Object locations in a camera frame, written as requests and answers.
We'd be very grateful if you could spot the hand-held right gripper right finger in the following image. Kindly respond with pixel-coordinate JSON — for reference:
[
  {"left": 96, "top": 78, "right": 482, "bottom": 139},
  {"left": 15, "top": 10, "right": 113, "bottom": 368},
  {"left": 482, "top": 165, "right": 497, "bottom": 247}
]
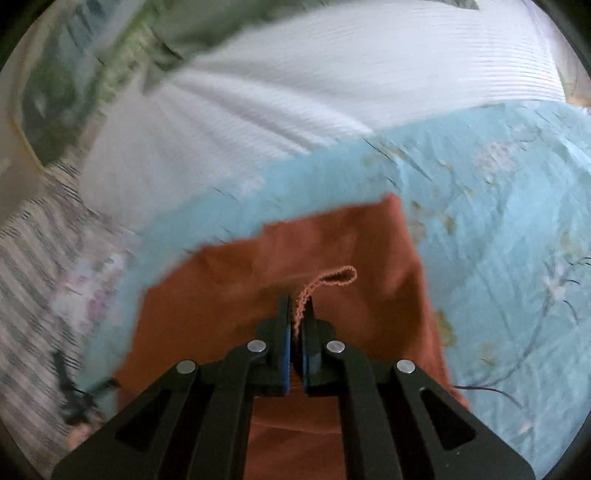
[{"left": 300, "top": 295, "right": 537, "bottom": 480}]

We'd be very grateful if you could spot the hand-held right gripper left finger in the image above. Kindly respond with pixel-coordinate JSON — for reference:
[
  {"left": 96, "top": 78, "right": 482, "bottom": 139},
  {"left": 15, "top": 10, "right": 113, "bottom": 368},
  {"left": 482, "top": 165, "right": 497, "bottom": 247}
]
[{"left": 51, "top": 294, "right": 293, "bottom": 480}]

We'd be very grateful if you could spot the orange knit garment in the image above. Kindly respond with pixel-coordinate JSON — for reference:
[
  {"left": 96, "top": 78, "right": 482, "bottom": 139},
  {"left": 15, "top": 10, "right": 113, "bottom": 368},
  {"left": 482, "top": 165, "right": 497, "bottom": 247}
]
[{"left": 113, "top": 193, "right": 472, "bottom": 480}]

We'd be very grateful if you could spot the white floral pillow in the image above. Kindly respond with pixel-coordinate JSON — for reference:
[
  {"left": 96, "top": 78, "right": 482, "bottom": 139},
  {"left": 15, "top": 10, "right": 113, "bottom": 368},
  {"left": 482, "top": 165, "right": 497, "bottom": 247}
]
[{"left": 51, "top": 249, "right": 134, "bottom": 333}]

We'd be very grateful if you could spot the light blue floral bedsheet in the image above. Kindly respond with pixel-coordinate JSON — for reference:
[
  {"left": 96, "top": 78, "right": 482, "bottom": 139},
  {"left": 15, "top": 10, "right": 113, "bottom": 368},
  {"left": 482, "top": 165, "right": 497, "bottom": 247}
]
[{"left": 88, "top": 99, "right": 591, "bottom": 476}]

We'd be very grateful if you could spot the plaid checked sheet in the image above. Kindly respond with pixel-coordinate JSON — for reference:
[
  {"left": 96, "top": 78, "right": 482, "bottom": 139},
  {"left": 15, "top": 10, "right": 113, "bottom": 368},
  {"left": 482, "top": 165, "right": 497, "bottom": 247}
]
[{"left": 0, "top": 157, "right": 139, "bottom": 476}]

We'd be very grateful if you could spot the white striped pillow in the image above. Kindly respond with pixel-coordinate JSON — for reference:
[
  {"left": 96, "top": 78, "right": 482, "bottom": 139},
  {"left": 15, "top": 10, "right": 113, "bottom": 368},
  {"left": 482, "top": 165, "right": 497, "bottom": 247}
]
[{"left": 81, "top": 0, "right": 568, "bottom": 232}]

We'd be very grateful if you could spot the green pillow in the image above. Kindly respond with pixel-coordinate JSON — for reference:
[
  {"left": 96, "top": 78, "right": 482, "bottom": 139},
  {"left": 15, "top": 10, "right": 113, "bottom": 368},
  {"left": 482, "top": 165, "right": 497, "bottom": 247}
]
[{"left": 139, "top": 0, "right": 481, "bottom": 93}]

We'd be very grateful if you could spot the green leaf print cloth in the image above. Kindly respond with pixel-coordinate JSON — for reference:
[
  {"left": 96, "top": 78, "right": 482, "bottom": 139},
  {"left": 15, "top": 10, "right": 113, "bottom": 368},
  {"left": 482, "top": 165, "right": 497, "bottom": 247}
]
[{"left": 14, "top": 0, "right": 139, "bottom": 167}]

